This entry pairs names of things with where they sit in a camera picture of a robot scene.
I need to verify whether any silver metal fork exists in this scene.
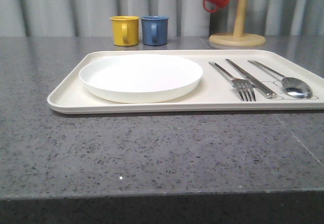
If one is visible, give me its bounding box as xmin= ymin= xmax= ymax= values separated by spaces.
xmin=209 ymin=62 xmax=256 ymax=102

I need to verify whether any silver metal spoon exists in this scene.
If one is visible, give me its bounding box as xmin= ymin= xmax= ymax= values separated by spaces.
xmin=248 ymin=60 xmax=313 ymax=99

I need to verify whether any wooden mug tree stand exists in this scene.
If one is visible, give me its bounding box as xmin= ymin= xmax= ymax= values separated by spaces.
xmin=209 ymin=0 xmax=266 ymax=47

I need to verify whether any silver metal chopstick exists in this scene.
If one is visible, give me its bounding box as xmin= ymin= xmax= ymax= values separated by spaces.
xmin=227 ymin=58 xmax=278 ymax=99
xmin=225 ymin=58 xmax=273 ymax=99

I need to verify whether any grey curtain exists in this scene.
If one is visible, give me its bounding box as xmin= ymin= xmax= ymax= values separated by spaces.
xmin=1 ymin=0 xmax=323 ymax=37

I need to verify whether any cream rabbit serving tray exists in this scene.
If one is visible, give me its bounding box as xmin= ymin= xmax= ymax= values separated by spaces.
xmin=47 ymin=50 xmax=323 ymax=114

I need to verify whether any blue enamel mug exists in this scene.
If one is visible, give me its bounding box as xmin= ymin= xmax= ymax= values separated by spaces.
xmin=141 ymin=16 xmax=169 ymax=46

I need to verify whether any white round plate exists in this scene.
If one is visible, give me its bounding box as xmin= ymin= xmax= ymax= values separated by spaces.
xmin=79 ymin=54 xmax=203 ymax=103

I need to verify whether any yellow enamel mug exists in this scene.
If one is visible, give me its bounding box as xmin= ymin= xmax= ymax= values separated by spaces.
xmin=110 ymin=16 xmax=140 ymax=47

